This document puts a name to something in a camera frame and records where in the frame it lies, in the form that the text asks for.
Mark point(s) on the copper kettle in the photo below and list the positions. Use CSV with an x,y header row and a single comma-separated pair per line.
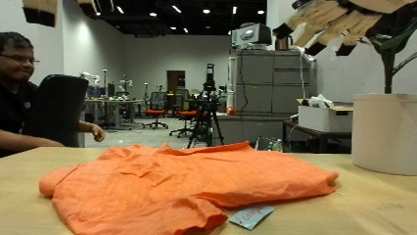
x,y
283,44

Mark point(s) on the green plastic bottles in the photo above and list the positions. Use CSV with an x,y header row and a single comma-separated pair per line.
x,y
275,146

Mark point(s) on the pale blue hang tag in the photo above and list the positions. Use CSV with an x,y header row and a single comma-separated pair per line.
x,y
251,217

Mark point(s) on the low grey counter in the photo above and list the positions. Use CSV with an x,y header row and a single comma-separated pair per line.
x,y
249,129

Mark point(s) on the orange button shirt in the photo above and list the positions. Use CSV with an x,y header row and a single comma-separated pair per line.
x,y
183,182

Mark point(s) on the white cardboard box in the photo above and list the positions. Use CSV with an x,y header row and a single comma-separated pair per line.
x,y
324,119

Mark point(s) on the grey boxy monitor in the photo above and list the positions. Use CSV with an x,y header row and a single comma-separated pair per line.
x,y
253,35

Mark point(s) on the small orange ball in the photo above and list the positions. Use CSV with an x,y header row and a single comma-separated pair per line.
x,y
231,111

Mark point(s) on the white power strip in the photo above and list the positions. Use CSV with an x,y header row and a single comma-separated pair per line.
x,y
310,57

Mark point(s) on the black office chair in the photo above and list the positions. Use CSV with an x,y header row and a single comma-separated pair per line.
x,y
59,111

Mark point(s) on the white bottle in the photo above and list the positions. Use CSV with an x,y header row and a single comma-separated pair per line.
x,y
230,98

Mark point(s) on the grey filing cabinet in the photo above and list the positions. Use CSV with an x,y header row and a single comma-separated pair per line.
x,y
274,84

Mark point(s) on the man in black shirt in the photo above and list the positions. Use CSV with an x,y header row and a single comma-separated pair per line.
x,y
13,107

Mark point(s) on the ceiling light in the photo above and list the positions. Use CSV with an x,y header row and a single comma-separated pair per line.
x,y
186,30
261,12
177,9
235,9
153,14
207,11

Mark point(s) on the long grey work desk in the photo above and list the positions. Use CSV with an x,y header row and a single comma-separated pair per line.
x,y
113,103

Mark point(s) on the black camera tripod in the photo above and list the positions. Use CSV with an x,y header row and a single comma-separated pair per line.
x,y
209,111

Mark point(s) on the crumpled white paper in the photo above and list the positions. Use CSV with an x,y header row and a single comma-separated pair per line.
x,y
320,102

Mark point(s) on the brown door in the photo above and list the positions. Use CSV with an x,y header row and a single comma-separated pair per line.
x,y
175,80

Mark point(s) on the green leafy plant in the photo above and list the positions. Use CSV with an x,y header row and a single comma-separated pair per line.
x,y
388,68

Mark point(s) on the dark side table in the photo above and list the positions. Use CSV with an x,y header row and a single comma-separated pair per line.
x,y
312,134

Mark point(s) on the white round plant pot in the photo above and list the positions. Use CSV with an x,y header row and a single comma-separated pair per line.
x,y
384,133

